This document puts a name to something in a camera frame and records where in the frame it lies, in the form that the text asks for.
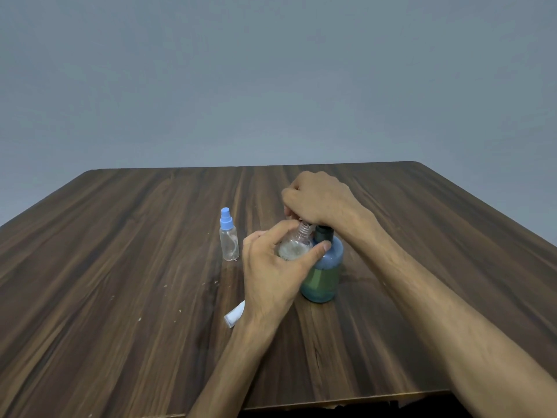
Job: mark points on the person's right hand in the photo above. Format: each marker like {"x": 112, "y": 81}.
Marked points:
{"x": 328, "y": 200}

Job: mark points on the person's left hand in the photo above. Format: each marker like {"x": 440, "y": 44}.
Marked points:
{"x": 270, "y": 282}

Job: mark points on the clear small bottle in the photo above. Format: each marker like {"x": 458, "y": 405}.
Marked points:
{"x": 295, "y": 244}

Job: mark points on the white spray cap with tube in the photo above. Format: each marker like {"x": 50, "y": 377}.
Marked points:
{"x": 234, "y": 315}

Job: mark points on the blue green pump bottle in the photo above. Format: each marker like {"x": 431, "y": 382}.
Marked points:
{"x": 324, "y": 276}

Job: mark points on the blue-capped small spray bottle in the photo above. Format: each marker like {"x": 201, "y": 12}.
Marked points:
{"x": 229, "y": 243}

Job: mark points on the person's left forearm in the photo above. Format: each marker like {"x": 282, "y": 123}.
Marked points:
{"x": 228, "y": 372}

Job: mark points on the person's right forearm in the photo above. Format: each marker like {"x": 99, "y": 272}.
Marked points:
{"x": 457, "y": 313}

